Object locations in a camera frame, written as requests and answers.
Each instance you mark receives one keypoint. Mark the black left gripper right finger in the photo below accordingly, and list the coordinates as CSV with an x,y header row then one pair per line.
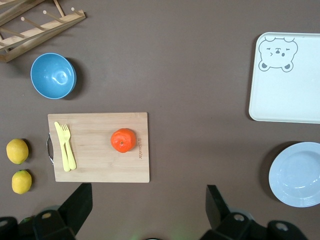
x,y
215,207

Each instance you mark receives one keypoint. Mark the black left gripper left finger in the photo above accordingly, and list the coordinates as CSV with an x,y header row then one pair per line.
x,y
78,205

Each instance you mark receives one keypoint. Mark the orange fruit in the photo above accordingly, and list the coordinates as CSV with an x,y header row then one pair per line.
x,y
123,140

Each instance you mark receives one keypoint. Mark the pale blue plate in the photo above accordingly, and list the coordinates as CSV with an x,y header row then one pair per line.
x,y
297,175

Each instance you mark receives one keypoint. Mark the bamboo cutting board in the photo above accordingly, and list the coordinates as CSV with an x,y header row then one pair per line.
x,y
100,160

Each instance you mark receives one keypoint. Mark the yellow plastic fork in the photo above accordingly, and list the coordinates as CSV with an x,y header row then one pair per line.
x,y
70,155

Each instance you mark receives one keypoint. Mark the small yellow lemon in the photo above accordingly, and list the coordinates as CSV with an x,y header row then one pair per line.
x,y
21,182

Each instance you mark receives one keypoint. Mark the large yellow lemon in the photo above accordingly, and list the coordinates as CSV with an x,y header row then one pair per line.
x,y
17,151

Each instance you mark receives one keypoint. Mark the cream bear print tray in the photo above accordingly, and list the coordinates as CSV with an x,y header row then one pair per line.
x,y
285,95

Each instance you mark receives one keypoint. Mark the blue bowl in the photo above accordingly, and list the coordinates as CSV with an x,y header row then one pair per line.
x,y
52,75

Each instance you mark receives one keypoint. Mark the wooden dish rack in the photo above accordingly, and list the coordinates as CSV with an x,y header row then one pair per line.
x,y
37,31

